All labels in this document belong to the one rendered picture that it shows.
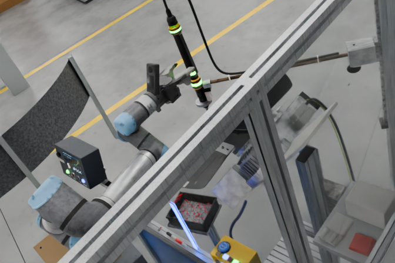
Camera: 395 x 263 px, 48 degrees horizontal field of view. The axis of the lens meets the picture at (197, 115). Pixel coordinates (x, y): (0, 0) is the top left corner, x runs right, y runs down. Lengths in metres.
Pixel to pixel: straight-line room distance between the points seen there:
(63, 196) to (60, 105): 2.40
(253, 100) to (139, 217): 0.29
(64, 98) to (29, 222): 1.13
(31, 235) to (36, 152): 0.78
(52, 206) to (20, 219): 2.88
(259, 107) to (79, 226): 0.77
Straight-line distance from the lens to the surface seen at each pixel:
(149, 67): 1.59
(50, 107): 3.68
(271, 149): 0.88
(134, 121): 1.53
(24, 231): 4.14
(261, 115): 0.82
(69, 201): 1.40
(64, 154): 2.36
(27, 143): 3.58
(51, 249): 2.04
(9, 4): 9.87
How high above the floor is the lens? 2.50
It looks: 36 degrees down
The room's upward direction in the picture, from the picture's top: 23 degrees counter-clockwise
